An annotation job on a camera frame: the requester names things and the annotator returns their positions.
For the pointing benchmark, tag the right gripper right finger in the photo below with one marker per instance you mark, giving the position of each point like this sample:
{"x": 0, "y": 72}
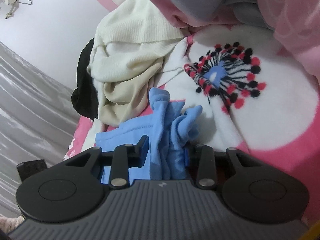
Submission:
{"x": 247, "y": 186}

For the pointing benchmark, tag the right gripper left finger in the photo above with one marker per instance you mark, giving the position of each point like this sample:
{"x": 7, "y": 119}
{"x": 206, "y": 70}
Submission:
{"x": 76, "y": 187}

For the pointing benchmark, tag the light blue t-shirt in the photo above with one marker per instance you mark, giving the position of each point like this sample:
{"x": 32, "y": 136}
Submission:
{"x": 169, "y": 127}

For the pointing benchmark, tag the grey curtain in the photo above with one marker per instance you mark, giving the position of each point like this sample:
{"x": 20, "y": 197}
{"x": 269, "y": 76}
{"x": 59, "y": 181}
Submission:
{"x": 37, "y": 122}

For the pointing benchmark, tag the black garment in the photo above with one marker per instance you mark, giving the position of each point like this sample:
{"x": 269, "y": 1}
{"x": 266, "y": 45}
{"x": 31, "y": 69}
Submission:
{"x": 84, "y": 98}

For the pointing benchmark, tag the pink floral bed blanket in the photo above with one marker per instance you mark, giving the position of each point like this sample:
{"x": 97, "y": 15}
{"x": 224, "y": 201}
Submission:
{"x": 253, "y": 94}

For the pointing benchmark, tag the beige garment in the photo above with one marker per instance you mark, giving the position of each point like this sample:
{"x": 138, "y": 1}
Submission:
{"x": 121, "y": 101}

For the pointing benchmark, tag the white knit sweater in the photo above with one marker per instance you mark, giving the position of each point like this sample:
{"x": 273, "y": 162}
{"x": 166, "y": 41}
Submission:
{"x": 129, "y": 40}

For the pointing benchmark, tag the pink grey quilt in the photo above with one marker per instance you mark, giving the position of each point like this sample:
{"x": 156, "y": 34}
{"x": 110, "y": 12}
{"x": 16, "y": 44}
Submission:
{"x": 295, "y": 23}

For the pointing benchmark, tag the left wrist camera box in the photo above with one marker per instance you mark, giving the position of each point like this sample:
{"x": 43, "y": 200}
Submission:
{"x": 29, "y": 168}

